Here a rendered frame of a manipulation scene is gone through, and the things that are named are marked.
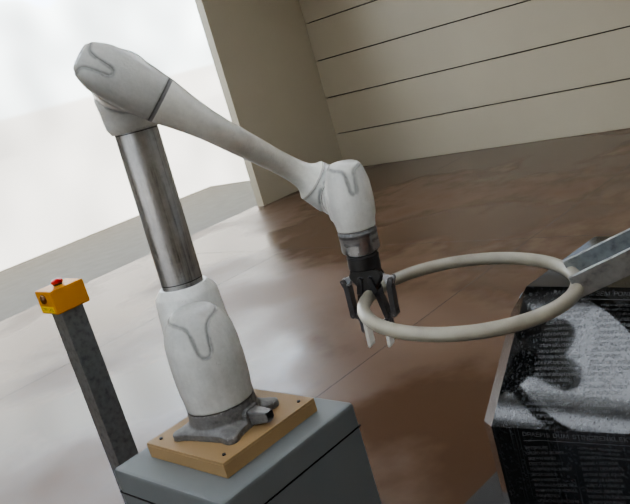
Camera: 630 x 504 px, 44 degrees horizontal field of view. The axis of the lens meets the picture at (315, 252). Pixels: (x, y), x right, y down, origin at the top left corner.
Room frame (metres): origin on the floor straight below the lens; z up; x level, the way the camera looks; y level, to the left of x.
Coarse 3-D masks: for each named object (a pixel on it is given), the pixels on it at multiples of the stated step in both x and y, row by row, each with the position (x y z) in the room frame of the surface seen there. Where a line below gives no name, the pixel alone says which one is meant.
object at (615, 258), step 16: (608, 240) 1.57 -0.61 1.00; (624, 240) 1.56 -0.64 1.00; (576, 256) 1.58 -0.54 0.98; (592, 256) 1.58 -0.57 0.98; (608, 256) 1.57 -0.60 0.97; (624, 256) 1.46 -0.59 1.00; (592, 272) 1.47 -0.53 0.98; (608, 272) 1.47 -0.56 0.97; (624, 272) 1.46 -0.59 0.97; (592, 288) 1.48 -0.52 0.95
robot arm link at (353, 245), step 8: (360, 232) 1.67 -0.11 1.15; (368, 232) 1.67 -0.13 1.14; (376, 232) 1.70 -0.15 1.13; (344, 240) 1.69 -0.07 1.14; (352, 240) 1.67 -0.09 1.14; (360, 240) 1.67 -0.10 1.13; (368, 240) 1.67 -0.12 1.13; (376, 240) 1.69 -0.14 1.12; (344, 248) 1.69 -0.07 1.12; (352, 248) 1.68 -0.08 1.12; (360, 248) 1.67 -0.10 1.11; (368, 248) 1.67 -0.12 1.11; (376, 248) 1.69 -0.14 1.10; (352, 256) 1.69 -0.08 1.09; (360, 256) 1.68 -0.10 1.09
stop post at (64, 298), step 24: (48, 288) 2.45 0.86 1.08; (72, 288) 2.43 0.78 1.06; (48, 312) 2.43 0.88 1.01; (72, 312) 2.44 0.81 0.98; (72, 336) 2.42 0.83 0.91; (72, 360) 2.45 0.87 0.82; (96, 360) 2.45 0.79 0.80; (96, 384) 2.43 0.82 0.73; (96, 408) 2.42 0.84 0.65; (120, 408) 2.46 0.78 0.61; (120, 432) 2.44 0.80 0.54; (120, 456) 2.42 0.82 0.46
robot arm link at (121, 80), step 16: (96, 48) 1.61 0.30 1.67; (112, 48) 1.62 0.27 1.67; (80, 64) 1.60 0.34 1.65; (96, 64) 1.60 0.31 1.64; (112, 64) 1.59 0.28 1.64; (128, 64) 1.60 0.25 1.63; (144, 64) 1.62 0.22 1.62; (80, 80) 1.62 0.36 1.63; (96, 80) 1.60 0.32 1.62; (112, 80) 1.59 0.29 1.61; (128, 80) 1.59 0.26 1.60; (144, 80) 1.60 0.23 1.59; (160, 80) 1.62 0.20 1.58; (96, 96) 1.65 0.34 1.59; (112, 96) 1.60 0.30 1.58; (128, 96) 1.60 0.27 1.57; (144, 96) 1.60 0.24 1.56; (160, 96) 1.60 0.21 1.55; (128, 112) 1.63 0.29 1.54; (144, 112) 1.61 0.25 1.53
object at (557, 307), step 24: (432, 264) 1.82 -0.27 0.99; (456, 264) 1.82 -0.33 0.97; (480, 264) 1.80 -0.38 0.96; (528, 264) 1.73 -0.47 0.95; (552, 264) 1.65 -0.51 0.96; (384, 288) 1.74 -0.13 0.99; (576, 288) 1.46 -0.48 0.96; (360, 312) 1.58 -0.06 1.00; (528, 312) 1.38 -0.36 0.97; (552, 312) 1.38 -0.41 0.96; (408, 336) 1.42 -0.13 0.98; (432, 336) 1.39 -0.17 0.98; (456, 336) 1.37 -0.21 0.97; (480, 336) 1.36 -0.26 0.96
